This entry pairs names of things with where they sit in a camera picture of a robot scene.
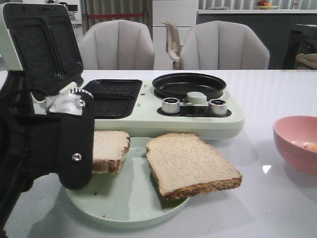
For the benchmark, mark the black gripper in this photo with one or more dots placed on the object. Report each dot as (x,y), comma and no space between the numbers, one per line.
(34,145)

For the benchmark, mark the left silver control knob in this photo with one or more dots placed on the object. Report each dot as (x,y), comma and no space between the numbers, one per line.
(170,105)

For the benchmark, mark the bread slice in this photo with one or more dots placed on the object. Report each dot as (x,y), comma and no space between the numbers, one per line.
(184,165)
(109,150)

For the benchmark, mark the green breakfast maker lid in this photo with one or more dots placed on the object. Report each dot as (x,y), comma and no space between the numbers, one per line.
(43,62)

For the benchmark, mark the silver control knob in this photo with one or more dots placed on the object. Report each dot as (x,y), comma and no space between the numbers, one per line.
(170,105)
(217,107)

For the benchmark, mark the right silver control knob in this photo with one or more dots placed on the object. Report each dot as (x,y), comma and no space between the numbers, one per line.
(217,107)

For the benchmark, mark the white cabinet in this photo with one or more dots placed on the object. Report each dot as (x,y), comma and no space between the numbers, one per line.
(181,12)

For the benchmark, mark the fruit bowl on counter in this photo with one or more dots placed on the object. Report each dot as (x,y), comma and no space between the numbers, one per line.
(264,5)

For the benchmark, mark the green breakfast maker base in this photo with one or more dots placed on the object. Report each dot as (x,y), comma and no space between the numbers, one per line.
(131,105)

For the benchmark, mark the left grey upholstered chair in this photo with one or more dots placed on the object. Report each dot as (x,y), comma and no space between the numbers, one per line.
(117,45)

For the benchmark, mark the beige office chair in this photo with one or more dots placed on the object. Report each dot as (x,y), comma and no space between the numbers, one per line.
(173,46)

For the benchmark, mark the black round frying pan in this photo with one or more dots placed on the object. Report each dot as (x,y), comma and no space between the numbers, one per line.
(177,85)

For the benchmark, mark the orange shrimp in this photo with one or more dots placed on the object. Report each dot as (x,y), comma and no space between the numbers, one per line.
(311,147)

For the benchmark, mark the right grey upholstered chair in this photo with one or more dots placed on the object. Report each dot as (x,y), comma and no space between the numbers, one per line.
(222,45)

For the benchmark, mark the pink bowl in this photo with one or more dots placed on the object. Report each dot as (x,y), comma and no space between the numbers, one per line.
(291,134)

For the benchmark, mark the light green round plate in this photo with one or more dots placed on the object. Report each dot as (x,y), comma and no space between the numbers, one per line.
(128,199)

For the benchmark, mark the grey upholstered chair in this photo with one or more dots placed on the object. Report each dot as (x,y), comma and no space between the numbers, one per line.
(117,45)
(222,45)

